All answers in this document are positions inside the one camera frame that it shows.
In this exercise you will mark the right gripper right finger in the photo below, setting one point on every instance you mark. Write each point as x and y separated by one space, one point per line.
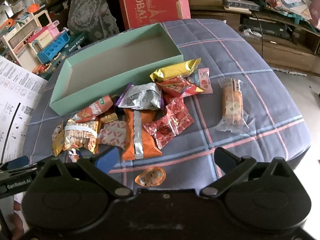
236 171

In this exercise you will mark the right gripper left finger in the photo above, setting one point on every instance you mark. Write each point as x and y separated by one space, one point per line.
97 167

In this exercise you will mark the orange noodle snack bag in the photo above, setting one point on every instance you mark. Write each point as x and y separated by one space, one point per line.
81 135

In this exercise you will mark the pink patterned snack packet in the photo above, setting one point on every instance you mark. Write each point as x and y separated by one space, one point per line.
113 134

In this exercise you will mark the orange silver snack packet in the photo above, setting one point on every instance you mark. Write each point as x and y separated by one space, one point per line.
139 144

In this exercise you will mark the clear cake bar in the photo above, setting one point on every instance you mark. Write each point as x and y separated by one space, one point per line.
234 117

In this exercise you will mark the small yellow cartoon packet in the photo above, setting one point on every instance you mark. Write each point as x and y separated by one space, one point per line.
58 139

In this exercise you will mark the brown gold chocolate packet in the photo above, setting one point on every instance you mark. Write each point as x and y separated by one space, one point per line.
108 117

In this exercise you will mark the orange sausage snack packet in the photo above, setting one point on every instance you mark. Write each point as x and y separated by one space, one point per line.
93 110

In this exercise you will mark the red patterned snack packet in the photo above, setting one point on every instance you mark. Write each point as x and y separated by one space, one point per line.
173 123

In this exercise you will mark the silver purple snack bag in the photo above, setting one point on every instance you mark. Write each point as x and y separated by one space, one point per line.
141 97

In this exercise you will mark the red rainbow candy bag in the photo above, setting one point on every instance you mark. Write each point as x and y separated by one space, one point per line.
179 87

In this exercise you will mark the yellow Winston snack packet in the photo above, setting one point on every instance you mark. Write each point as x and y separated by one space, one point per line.
183 69

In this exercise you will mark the person's left hand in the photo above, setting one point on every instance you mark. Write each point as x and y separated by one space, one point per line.
18 230

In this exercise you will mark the orange jelly cup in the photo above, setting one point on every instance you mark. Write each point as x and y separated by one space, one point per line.
153 176

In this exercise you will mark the white printed instruction sheet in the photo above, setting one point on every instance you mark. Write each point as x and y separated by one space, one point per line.
20 92

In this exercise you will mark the mint green cardboard box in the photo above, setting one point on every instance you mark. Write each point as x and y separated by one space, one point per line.
108 66

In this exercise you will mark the pink grapefruit candy packet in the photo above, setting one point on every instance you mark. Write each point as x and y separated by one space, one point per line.
201 78

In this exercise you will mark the toy kitchen playset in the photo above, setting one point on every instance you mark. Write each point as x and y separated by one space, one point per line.
33 41

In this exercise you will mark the grey lace cloth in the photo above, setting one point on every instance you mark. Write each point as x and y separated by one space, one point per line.
93 17

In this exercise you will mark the cluttered wooden shelf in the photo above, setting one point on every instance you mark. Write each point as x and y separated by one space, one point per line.
281 31

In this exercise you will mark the red Global cardboard box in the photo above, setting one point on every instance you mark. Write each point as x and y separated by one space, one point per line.
138 13

